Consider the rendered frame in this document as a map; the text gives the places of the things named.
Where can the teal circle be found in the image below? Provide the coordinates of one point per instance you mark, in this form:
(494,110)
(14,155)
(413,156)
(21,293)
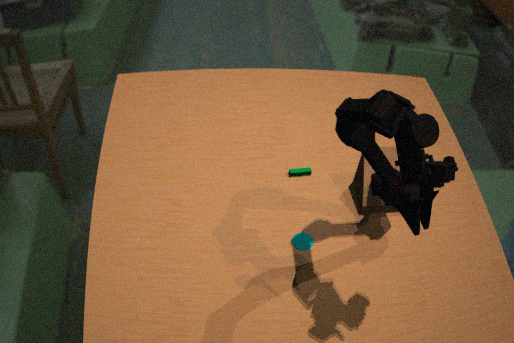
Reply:
(302,241)

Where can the green rectangular post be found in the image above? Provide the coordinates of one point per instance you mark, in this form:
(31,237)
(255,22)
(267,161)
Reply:
(300,172)

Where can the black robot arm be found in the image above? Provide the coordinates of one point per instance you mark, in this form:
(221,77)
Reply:
(357,120)

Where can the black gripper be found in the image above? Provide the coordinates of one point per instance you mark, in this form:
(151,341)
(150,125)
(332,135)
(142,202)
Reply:
(413,200)

